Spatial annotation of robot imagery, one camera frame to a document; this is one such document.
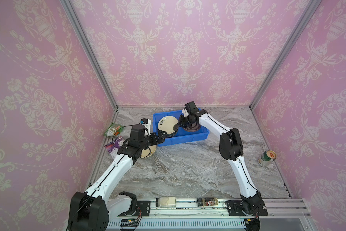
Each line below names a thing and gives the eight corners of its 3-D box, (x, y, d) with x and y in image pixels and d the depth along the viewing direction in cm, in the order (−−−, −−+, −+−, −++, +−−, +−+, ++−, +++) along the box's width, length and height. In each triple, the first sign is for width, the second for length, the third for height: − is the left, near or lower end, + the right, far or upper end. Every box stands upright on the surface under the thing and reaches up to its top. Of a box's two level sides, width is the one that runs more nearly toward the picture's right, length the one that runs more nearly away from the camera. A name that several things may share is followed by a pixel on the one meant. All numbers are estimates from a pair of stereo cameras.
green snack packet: (105, 135, 106) (103, 133, 103) (113, 125, 112) (112, 122, 110) (117, 139, 104) (116, 136, 102) (124, 128, 111) (123, 125, 108)
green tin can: (255, 163, 91) (264, 155, 83) (259, 156, 94) (268, 148, 86) (264, 169, 89) (273, 161, 80) (268, 161, 92) (277, 154, 83)
